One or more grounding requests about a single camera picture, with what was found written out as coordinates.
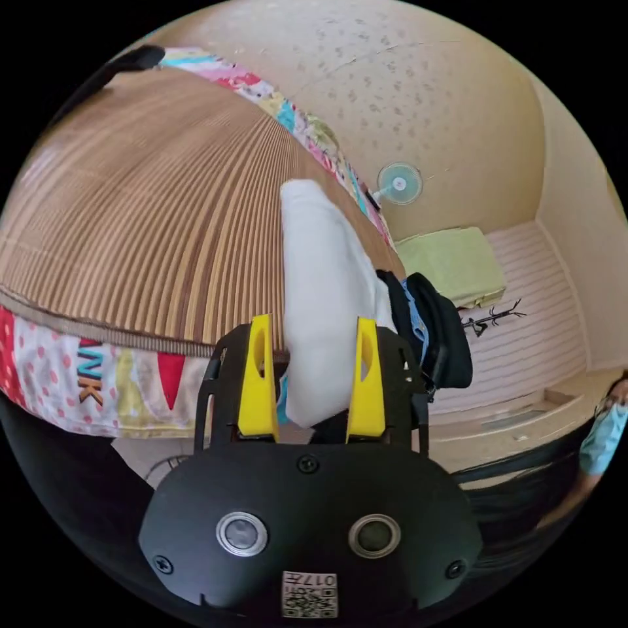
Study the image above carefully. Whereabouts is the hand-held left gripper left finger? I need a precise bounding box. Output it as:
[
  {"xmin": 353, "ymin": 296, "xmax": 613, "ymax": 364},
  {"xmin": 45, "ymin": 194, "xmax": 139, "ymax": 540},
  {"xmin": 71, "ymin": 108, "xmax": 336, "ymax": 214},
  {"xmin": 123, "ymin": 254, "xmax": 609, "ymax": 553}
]
[{"xmin": 237, "ymin": 313, "xmax": 281, "ymax": 438}]

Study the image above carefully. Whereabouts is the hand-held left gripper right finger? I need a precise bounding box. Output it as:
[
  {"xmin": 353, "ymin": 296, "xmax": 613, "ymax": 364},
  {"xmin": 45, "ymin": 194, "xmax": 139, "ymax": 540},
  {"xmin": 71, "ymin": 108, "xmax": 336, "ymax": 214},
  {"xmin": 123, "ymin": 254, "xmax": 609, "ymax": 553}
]
[{"xmin": 345, "ymin": 317, "xmax": 387, "ymax": 438}]

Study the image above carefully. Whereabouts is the black coat stand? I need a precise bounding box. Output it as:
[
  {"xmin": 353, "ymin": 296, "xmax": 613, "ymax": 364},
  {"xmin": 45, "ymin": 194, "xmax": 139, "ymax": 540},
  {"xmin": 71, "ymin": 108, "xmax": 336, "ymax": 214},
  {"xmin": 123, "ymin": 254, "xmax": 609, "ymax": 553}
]
[{"xmin": 457, "ymin": 298, "xmax": 528, "ymax": 340}]

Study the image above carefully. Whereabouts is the white and blue fan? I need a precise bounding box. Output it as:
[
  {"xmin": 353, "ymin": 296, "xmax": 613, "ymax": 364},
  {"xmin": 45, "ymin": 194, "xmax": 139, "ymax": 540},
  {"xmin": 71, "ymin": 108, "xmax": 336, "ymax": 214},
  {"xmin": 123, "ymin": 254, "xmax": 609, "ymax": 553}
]
[{"xmin": 368, "ymin": 162, "xmax": 424, "ymax": 208}]

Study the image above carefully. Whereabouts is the green curtain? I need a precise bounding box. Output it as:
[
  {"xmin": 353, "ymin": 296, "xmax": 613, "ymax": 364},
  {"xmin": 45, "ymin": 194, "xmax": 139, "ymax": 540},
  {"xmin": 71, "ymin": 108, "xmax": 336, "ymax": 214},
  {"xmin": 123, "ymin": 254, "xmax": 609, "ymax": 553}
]
[{"xmin": 395, "ymin": 226, "xmax": 507, "ymax": 310}]

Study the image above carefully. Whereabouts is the person's body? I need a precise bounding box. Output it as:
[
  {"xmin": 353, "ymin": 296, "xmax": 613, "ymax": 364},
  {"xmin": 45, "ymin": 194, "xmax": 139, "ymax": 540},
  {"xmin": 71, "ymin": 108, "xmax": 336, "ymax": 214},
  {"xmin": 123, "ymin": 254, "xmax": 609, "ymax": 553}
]
[{"xmin": 9, "ymin": 375, "xmax": 628, "ymax": 624}]

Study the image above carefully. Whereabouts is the pile of clothes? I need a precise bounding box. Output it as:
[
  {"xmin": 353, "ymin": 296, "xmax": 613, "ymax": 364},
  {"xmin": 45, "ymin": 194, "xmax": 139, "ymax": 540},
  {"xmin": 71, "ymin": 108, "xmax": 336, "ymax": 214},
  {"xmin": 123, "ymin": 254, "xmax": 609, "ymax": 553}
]
[{"xmin": 375, "ymin": 270, "xmax": 475, "ymax": 404}]

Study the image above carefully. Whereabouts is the bed with woven mat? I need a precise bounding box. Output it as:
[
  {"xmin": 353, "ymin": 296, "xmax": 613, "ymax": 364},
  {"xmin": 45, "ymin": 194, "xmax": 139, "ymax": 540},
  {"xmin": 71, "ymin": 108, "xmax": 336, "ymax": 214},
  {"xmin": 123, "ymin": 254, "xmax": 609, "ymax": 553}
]
[{"xmin": 0, "ymin": 46, "xmax": 408, "ymax": 440}]

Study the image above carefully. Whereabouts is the white long sleeve shirt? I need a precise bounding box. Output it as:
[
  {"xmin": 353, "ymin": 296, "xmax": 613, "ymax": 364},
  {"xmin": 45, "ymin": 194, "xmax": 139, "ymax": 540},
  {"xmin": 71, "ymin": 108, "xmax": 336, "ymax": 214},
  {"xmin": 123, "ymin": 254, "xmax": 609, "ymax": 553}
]
[{"xmin": 279, "ymin": 179, "xmax": 399, "ymax": 428}]

